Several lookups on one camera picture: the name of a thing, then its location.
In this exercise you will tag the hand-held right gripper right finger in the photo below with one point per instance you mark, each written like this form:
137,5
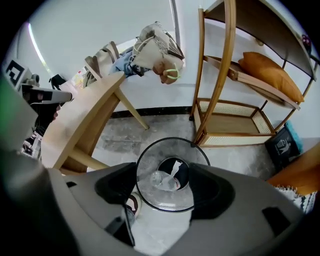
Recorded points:
237,230

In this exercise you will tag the teal bag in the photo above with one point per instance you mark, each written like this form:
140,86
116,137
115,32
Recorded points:
295,135

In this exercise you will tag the dark box on floor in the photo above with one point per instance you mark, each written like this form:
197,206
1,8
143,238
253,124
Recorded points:
282,150

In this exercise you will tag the person's right shoe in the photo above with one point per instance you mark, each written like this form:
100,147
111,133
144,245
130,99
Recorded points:
135,202

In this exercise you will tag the wooden shelf rack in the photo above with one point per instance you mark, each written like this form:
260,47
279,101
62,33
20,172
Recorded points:
230,122

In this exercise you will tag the orange cushion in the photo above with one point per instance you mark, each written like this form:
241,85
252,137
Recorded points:
270,72

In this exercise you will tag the person's left hand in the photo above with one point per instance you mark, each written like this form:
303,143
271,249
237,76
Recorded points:
57,111

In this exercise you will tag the brown plush charm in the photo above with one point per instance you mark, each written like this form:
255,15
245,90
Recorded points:
162,72

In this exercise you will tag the black backpack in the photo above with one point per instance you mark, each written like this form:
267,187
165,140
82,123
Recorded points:
57,81

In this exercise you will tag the beige canvas tote bag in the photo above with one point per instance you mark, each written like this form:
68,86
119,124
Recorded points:
102,60

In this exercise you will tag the orange sofa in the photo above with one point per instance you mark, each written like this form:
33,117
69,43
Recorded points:
300,172

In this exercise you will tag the wooden coffee table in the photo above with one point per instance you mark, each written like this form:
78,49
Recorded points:
82,112

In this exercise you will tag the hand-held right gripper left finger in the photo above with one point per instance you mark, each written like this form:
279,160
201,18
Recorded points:
100,220

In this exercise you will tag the clear plastic water bottle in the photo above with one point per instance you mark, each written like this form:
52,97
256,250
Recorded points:
162,181

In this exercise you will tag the black mesh waste bin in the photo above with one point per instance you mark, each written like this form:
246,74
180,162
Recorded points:
145,175

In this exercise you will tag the light blue clothing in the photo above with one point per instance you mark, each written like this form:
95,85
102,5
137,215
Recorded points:
122,65

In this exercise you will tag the orange juice bottle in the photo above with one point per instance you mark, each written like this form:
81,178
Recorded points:
78,80

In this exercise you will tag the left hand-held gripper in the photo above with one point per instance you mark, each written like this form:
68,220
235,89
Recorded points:
16,72

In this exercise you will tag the person's blue jeans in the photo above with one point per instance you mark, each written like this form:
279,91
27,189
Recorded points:
127,216

